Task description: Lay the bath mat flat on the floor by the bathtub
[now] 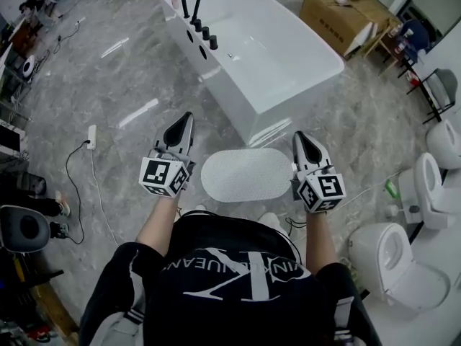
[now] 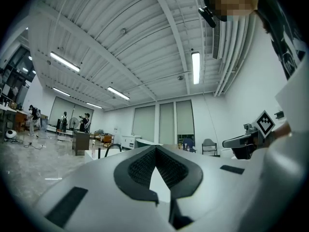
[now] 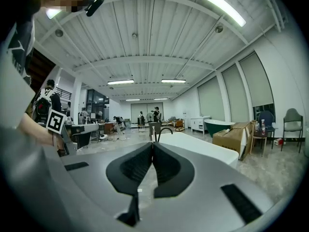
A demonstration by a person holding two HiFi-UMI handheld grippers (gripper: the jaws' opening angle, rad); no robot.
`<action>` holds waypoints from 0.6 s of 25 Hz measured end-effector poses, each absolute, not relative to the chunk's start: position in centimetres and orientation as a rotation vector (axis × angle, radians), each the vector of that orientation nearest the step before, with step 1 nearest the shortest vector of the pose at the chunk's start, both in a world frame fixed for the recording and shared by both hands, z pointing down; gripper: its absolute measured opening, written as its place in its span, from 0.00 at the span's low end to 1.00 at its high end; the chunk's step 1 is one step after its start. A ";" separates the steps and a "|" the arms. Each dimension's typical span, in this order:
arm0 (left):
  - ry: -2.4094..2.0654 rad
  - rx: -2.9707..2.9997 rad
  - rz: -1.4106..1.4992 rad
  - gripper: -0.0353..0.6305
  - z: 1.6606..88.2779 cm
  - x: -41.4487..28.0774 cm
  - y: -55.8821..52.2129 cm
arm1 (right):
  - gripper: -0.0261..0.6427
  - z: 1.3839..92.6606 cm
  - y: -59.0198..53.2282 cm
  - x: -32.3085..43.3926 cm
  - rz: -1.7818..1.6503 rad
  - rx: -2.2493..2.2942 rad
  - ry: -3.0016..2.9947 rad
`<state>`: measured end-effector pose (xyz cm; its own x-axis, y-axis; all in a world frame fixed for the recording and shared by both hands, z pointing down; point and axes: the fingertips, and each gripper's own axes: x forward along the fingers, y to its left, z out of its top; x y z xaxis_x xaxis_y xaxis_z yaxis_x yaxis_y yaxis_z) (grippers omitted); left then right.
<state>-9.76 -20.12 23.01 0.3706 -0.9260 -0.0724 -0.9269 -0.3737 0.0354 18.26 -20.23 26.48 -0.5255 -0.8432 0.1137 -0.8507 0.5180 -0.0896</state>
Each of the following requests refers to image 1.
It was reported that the grey shell chair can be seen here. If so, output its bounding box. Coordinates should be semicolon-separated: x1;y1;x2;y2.
0;204;52;254

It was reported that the brown cardboard box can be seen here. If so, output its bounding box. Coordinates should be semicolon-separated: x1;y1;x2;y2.
299;0;401;58

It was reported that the white bathtub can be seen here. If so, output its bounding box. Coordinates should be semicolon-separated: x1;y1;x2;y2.
158;0;346;148

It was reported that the person's left forearm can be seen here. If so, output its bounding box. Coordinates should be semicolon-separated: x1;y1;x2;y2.
135;192;183;263

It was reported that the white toilet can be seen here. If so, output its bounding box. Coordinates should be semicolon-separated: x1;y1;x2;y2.
348;221;452;312
397;151;459;231
425;118;461;169

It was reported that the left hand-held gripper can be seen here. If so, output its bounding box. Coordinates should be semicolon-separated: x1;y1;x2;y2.
139;112;197;198

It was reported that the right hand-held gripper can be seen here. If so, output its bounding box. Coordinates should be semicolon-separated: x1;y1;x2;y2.
290;130;348;214

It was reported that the white power strip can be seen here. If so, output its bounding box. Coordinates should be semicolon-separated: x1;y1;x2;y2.
86;124;98;151

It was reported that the thin white floor cable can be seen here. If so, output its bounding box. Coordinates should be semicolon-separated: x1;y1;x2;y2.
337;170;403;210

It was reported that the wooden stool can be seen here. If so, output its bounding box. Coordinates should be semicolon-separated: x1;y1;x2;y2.
362;17;410;76

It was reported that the person's black printed shirt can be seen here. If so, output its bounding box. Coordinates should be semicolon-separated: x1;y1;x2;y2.
80;210;383;346

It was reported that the person's right forearm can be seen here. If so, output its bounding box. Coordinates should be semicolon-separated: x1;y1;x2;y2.
304;209;342;278

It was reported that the white oval bath mat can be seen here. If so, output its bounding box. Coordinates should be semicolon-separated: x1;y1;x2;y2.
200;148;295;203

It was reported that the black cable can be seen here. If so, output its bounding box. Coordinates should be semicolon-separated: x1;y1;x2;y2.
65;139;91;245

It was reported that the blue chair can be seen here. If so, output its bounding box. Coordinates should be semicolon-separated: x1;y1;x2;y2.
398;19;432;54

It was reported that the black frame chair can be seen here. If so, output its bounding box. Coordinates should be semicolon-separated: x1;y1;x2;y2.
406;68;459;125

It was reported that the person's white shoe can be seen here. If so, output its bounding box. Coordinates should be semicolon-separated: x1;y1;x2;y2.
179;203;209;218
258;211;290;236

